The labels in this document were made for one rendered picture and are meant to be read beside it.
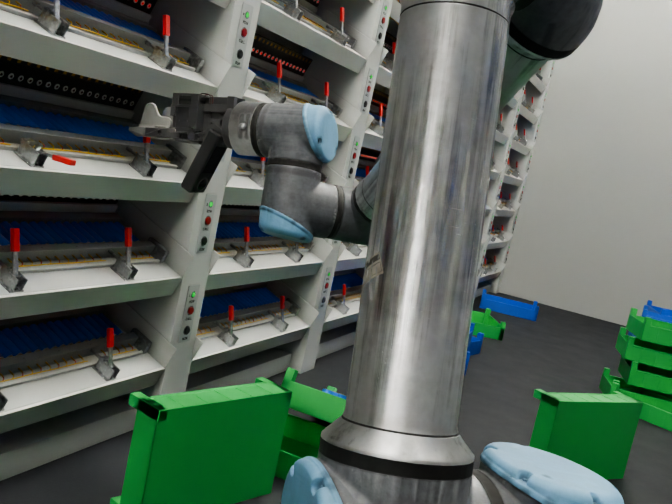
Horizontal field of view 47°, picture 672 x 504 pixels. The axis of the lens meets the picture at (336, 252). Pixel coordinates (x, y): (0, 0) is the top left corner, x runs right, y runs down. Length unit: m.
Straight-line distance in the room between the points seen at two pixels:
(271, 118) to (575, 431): 1.07
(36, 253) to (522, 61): 0.82
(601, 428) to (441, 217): 1.34
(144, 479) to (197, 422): 0.12
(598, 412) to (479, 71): 1.32
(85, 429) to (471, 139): 1.04
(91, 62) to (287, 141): 0.32
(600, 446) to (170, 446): 1.11
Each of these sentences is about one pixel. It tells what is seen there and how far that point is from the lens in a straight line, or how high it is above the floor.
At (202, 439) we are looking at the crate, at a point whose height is 0.14.
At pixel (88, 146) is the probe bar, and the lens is 1.39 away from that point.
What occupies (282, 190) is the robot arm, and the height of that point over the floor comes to 0.57.
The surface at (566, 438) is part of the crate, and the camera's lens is 1.92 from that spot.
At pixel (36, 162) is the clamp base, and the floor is 0.53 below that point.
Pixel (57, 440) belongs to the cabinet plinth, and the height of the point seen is 0.04.
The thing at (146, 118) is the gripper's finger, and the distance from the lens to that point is 1.41.
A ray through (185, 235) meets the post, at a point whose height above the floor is 0.42.
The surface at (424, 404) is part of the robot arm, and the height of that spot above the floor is 0.43.
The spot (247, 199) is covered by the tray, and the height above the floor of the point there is 0.50.
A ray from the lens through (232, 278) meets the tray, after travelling 1.77.
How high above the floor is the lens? 0.64
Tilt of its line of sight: 7 degrees down
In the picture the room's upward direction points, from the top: 12 degrees clockwise
